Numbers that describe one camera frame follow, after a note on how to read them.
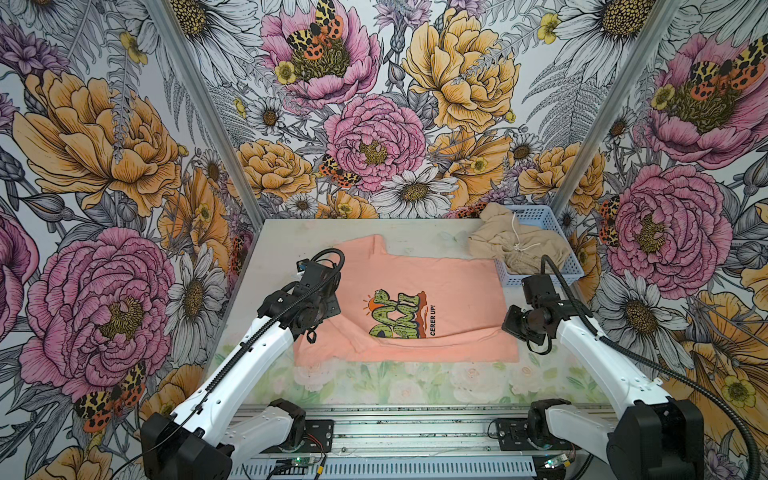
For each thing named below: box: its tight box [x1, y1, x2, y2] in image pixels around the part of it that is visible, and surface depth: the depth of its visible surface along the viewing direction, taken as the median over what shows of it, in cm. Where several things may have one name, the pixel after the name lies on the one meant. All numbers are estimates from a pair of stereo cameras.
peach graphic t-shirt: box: [293, 235, 520, 366], surface depth 96 cm
